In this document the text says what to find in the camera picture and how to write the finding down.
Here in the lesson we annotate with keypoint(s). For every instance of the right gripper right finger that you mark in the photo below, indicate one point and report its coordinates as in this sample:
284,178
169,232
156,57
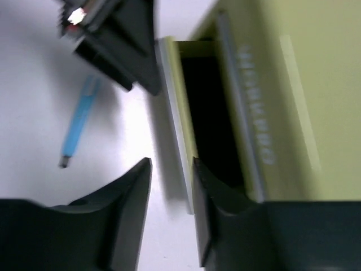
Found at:
236,233

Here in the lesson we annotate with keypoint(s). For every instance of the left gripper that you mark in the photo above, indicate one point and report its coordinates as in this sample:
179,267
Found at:
118,39

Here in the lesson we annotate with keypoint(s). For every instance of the green metal drawer box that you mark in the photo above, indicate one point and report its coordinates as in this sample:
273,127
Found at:
267,95

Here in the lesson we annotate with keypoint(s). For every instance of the blue utility knife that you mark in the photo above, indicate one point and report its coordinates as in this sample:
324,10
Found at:
87,96

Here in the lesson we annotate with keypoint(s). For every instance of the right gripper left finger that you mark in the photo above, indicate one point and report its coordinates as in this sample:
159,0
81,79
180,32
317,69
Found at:
100,231

